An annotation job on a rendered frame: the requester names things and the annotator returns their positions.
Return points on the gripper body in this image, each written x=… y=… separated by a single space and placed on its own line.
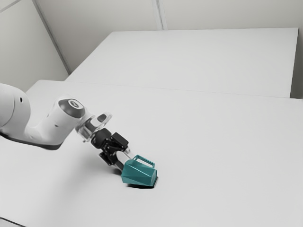
x=109 y=143

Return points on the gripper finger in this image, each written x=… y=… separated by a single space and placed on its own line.
x=129 y=153
x=119 y=162

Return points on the teal faceted mug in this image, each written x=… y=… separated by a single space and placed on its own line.
x=139 y=175

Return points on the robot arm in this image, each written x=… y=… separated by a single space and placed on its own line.
x=40 y=118

